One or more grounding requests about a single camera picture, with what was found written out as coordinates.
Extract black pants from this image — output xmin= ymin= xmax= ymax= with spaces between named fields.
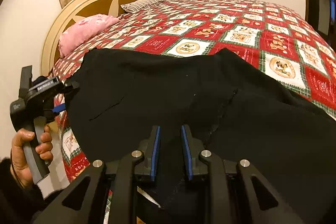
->
xmin=65 ymin=49 xmax=335 ymax=223

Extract striped grey pillow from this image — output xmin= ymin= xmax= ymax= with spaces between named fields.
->
xmin=121 ymin=0 xmax=166 ymax=14

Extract black sleeve left forearm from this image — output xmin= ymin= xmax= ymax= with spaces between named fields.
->
xmin=0 ymin=157 xmax=61 ymax=224

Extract pink pillow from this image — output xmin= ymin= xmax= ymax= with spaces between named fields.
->
xmin=59 ymin=14 xmax=120 ymax=58

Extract red patterned bed quilt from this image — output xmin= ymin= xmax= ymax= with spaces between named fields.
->
xmin=52 ymin=0 xmax=335 ymax=181

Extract cream round headboard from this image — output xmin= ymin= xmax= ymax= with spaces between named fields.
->
xmin=40 ymin=0 xmax=137 ymax=76

